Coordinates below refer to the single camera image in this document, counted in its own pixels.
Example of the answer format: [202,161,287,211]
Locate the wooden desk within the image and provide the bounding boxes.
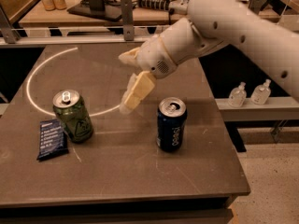
[18,0,281,37]

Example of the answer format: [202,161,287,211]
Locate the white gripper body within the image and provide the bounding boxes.
[136,35,178,79]

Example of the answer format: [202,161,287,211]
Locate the clear sanitizer bottle left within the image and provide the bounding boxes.
[228,82,247,107]

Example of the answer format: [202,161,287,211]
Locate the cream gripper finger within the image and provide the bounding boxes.
[119,47,140,67]
[120,71,156,114]

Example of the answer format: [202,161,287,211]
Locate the clear sanitizer bottle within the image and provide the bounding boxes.
[250,79,271,105]
[228,82,247,107]

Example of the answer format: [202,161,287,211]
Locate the clear sanitizer bottle right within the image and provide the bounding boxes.
[250,79,271,105]

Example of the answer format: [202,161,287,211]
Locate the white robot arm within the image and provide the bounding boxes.
[119,0,299,114]

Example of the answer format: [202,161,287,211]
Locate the black monitor stand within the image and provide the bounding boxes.
[67,0,121,21]

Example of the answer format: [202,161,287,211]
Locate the blue Pepsi can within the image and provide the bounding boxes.
[157,97,188,152]

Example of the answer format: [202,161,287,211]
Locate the green soda can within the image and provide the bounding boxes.
[52,90,93,143]

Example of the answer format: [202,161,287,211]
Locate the grey side shelf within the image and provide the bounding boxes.
[216,97,299,121]

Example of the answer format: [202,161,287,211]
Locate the dark blue rxbar wrapper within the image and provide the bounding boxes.
[36,119,68,161]

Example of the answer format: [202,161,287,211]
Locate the power strip with cables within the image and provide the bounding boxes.
[136,0,191,16]

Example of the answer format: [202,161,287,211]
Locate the metal guard rail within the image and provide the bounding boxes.
[0,0,275,49]

